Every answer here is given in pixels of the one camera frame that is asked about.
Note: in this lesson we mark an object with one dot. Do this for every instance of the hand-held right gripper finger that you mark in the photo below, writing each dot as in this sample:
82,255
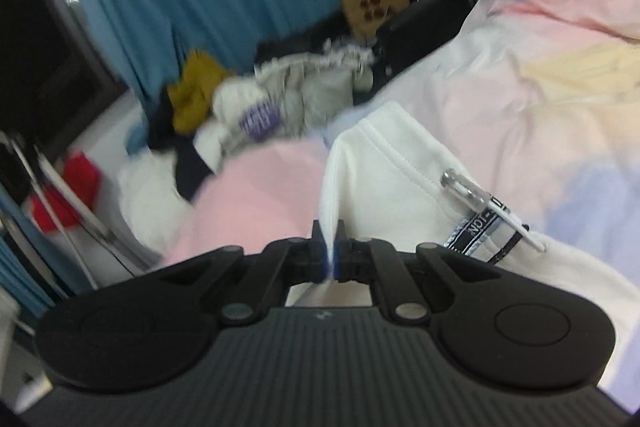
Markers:
337,264
325,259

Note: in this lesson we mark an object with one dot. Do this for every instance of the red cloth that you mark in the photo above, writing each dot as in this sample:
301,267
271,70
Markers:
80,172

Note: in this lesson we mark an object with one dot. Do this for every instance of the black sofa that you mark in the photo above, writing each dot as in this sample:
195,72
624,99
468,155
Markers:
425,27

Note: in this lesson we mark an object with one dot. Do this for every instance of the dark framed window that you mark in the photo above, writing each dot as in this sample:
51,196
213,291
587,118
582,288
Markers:
40,57

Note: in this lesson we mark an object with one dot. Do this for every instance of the garment steamer stand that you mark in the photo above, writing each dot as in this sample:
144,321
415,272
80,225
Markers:
100,227

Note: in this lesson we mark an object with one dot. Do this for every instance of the dark navy garment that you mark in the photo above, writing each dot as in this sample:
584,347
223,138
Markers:
190,172

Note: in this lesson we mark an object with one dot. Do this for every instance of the white pants with striped tape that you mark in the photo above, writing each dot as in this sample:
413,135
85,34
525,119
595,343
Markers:
390,187

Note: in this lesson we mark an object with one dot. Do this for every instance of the pile of clothes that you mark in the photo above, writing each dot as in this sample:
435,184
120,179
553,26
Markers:
310,92

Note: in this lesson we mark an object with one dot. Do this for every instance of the mustard yellow garment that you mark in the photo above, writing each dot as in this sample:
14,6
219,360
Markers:
195,97

